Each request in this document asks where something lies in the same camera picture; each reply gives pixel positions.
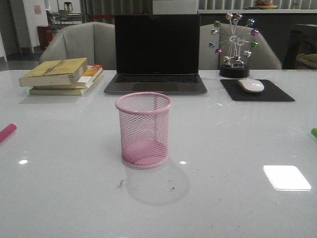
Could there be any pink marker pen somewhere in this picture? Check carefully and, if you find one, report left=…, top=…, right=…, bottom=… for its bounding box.
left=0, top=123, right=17, bottom=143

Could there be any green marker pen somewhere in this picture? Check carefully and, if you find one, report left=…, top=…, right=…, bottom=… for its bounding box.
left=311, top=127, right=317, bottom=138

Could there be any pink mesh pen holder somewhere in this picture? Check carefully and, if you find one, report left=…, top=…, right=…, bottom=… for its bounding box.
left=115, top=92, right=172, bottom=169

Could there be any grey laptop computer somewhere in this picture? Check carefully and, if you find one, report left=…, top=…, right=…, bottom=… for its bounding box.
left=104, top=14, right=207, bottom=95

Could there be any orange white middle book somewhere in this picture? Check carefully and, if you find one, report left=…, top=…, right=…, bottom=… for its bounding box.
left=34, top=64, right=103, bottom=90

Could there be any white computer mouse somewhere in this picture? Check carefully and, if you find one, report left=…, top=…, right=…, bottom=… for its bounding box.
left=238, top=78, right=264, bottom=93

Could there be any grey right armchair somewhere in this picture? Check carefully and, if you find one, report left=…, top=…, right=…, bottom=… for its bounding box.
left=199, top=23, right=282, bottom=70

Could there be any grey armchair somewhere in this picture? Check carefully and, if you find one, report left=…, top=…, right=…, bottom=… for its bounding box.
left=39, top=22, right=116, bottom=70
left=199, top=23, right=282, bottom=70

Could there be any grey left armchair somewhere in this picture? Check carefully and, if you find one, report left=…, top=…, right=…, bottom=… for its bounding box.
left=39, top=22, right=116, bottom=70

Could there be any yellow top book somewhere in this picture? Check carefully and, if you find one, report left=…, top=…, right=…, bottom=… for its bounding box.
left=19, top=58, right=87, bottom=87

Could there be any black mouse pad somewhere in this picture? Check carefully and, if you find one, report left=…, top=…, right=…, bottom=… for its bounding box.
left=220, top=79, right=295, bottom=102

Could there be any ferris wheel desk ornament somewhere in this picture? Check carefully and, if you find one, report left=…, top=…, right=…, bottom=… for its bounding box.
left=209, top=12, right=260, bottom=78

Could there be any cream bottom book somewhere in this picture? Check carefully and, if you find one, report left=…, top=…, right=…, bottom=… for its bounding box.
left=29, top=76, right=103, bottom=96

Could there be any red trash bin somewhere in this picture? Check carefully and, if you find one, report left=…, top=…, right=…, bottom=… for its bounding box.
left=37, top=25, right=53, bottom=50

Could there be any fruit bowl on counter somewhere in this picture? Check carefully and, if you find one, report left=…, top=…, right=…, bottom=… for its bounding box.
left=255, top=0, right=278, bottom=9

